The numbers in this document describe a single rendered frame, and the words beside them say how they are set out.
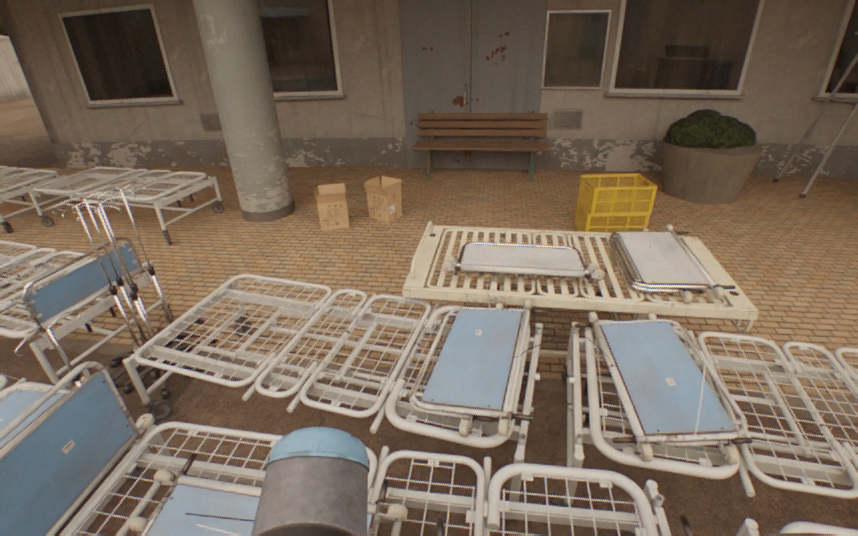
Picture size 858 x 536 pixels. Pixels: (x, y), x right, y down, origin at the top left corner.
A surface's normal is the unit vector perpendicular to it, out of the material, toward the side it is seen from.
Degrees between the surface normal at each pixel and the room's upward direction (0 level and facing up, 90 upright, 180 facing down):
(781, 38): 90
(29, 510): 90
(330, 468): 26
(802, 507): 0
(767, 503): 0
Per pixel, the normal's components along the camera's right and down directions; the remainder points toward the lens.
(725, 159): -0.24, 0.64
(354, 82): -0.15, 0.49
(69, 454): 0.99, 0.05
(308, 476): 0.10, -0.87
